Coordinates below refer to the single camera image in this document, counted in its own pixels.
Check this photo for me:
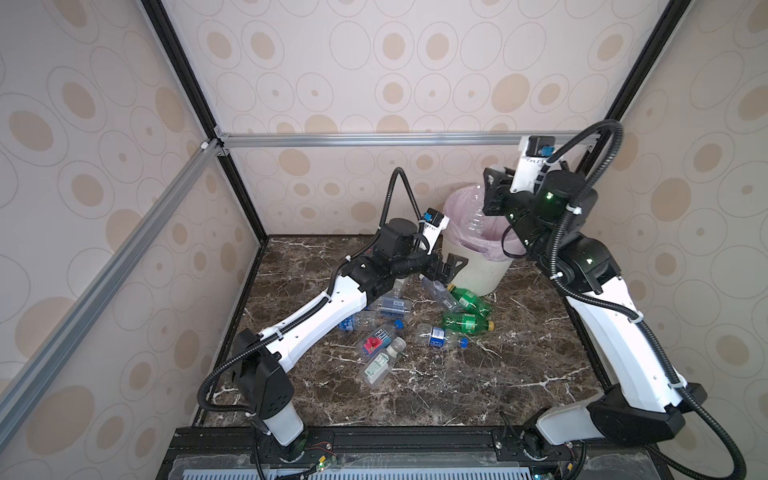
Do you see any clear unlabelled bottle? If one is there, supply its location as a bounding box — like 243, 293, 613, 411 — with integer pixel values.
457, 185, 499, 242

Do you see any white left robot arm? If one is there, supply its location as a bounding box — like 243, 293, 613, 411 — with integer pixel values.
232, 209, 468, 448

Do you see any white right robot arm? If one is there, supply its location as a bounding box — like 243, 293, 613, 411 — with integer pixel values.
483, 168, 706, 447

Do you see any pink bin liner bag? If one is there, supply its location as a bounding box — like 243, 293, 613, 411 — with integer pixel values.
443, 184, 526, 261

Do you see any white waste bin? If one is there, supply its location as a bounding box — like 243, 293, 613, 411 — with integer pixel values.
442, 239, 515, 296

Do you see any clear bottle purple tint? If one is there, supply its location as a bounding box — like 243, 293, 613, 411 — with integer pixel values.
420, 275, 463, 313

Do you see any clear bottle green white label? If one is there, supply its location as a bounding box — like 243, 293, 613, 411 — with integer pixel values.
389, 277, 411, 298

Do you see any green bottle upper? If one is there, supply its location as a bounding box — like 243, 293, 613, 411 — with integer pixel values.
447, 284, 492, 318

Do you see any green bottle yellow cap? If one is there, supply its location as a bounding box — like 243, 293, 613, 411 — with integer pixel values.
442, 312, 495, 336

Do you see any clear bottle pale blue label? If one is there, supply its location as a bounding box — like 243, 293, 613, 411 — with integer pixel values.
368, 296, 413, 322

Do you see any small crushed bottle blue cap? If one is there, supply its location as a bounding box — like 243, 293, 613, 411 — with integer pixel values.
415, 324, 469, 350

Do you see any clear bottle pink red label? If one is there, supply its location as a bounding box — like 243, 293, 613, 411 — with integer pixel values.
356, 320, 404, 360

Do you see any square clear bottle white cap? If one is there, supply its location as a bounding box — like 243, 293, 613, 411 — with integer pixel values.
359, 337, 407, 388

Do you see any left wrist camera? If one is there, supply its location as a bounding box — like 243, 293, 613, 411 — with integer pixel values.
420, 208, 450, 254

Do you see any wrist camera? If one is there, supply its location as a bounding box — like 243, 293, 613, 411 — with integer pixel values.
510, 135, 555, 193
420, 208, 450, 254

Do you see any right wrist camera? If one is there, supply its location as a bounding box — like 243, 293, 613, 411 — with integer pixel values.
510, 135, 555, 193

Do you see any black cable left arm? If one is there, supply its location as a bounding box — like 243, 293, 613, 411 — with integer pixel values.
196, 167, 424, 415

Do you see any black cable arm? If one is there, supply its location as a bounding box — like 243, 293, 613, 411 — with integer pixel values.
500, 118, 747, 480
196, 167, 424, 415

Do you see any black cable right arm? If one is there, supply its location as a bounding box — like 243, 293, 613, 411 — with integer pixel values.
500, 118, 747, 480

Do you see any horizontal aluminium rail back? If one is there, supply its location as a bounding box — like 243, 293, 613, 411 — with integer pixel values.
220, 131, 577, 149

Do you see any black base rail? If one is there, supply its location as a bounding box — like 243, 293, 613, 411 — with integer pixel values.
156, 427, 672, 479

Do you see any aluminium rail left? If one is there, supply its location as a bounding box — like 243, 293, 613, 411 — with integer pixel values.
1, 139, 222, 449

